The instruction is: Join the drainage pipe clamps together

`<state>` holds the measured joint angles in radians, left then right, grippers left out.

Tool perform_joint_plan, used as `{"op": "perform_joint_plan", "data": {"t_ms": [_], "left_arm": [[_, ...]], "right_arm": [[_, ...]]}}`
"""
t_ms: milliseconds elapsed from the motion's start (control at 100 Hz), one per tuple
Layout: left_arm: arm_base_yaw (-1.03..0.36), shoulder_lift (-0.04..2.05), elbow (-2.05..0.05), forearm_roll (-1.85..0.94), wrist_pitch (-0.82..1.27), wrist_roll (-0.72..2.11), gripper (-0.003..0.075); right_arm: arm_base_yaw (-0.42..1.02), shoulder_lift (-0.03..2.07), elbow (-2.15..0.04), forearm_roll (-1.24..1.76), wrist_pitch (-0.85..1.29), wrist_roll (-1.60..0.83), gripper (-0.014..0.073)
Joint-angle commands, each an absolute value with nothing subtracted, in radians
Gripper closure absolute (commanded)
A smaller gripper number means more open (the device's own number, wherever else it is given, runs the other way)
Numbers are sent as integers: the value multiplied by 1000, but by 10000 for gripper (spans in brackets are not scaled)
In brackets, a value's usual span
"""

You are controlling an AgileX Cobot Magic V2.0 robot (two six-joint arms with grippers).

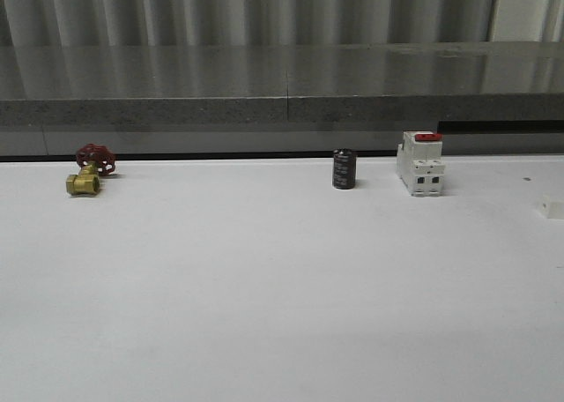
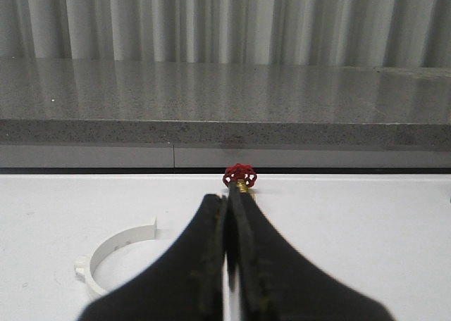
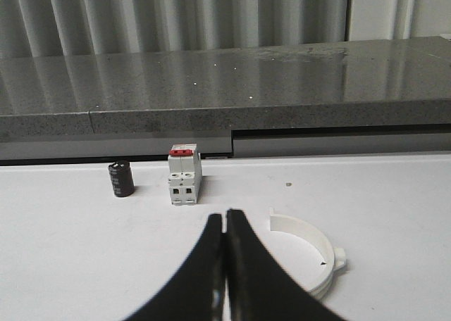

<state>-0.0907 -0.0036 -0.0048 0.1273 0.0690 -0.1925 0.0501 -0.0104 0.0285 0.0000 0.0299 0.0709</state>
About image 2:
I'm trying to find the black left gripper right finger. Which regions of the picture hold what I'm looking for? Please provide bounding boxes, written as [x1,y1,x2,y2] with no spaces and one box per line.
[225,186,392,320]

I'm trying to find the white half-ring pipe clamp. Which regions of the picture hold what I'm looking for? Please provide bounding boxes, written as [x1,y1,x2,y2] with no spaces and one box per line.
[74,216,157,301]

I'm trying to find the grey stone counter ledge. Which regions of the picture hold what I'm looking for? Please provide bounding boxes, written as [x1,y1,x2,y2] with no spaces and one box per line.
[1,58,450,151]

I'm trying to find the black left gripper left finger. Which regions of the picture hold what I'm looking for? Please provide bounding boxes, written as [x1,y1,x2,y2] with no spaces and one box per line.
[80,194,227,320]

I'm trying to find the brass valve with red handwheel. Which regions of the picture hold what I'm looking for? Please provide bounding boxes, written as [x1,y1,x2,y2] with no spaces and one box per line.
[223,163,257,193]

